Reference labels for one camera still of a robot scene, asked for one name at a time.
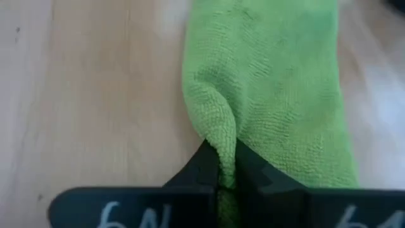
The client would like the green microfiber towel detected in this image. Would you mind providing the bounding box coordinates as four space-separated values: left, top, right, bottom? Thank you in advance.
182 0 360 228

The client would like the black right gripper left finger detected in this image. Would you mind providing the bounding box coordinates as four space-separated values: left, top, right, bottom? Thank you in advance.
47 139 221 228

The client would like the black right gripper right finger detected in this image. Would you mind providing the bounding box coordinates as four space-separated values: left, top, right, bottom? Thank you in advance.
235 139 405 228

